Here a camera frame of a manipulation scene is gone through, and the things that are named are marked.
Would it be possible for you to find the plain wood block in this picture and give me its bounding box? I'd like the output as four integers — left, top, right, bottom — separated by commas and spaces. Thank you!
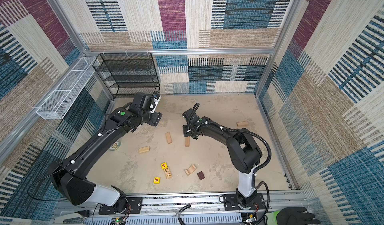
166, 132, 173, 144

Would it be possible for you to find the light wood block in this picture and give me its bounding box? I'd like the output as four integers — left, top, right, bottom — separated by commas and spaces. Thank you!
139, 146, 150, 154

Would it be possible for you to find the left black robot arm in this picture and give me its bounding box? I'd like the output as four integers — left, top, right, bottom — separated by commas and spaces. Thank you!
48, 91, 162, 213

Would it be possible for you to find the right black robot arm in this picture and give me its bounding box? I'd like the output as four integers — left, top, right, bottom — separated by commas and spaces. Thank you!
182, 103, 263, 199

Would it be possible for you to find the wood arch block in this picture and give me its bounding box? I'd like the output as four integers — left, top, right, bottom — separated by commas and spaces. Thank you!
185, 164, 197, 176

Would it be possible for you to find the dark red triangular block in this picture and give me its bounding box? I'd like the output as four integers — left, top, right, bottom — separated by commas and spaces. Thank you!
197, 172, 205, 181

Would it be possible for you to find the patterned wood block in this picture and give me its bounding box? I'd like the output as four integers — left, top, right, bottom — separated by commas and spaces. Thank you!
164, 168, 172, 179

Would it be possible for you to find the black and green gloved hand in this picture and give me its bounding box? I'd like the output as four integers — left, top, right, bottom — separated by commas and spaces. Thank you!
265, 207, 321, 225

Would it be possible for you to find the yellow cube with red letter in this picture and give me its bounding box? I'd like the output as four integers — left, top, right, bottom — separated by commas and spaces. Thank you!
161, 162, 168, 170

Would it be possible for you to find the round tin can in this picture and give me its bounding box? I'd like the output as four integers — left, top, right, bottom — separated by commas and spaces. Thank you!
109, 140, 121, 151

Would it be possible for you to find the small yellow letter cube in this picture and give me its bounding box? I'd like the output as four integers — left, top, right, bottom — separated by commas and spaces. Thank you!
153, 177, 160, 184

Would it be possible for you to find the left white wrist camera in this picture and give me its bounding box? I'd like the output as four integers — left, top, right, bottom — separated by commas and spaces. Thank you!
150, 91, 161, 113

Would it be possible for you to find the black wire mesh shelf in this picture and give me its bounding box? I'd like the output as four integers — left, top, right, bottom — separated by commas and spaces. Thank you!
93, 52, 161, 99

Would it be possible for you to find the black corrugated cable hose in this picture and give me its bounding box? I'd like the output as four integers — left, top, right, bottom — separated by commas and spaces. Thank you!
223, 127, 272, 225

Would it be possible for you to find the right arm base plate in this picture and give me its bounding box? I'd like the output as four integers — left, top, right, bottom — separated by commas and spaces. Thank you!
219, 193, 267, 211

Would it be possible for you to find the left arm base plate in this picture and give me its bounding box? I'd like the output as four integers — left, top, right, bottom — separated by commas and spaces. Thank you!
98, 197, 143, 215

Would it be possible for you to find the white wire mesh basket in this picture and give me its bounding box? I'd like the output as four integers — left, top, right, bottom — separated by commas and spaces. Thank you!
37, 57, 96, 120

